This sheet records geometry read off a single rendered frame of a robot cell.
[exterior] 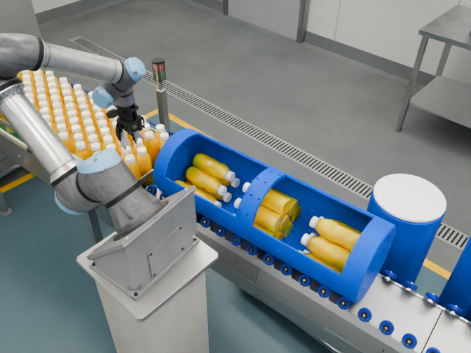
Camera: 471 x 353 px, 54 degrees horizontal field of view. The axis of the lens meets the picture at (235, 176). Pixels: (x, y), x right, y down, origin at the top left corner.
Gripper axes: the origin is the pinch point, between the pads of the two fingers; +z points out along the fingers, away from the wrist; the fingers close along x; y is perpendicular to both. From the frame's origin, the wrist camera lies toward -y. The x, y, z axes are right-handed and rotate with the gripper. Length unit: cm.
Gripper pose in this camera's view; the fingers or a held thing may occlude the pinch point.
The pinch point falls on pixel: (129, 143)
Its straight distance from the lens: 193.2
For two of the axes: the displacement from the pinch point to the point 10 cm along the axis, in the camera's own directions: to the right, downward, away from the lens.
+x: 6.1, -5.1, 6.1
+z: 0.0, 7.6, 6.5
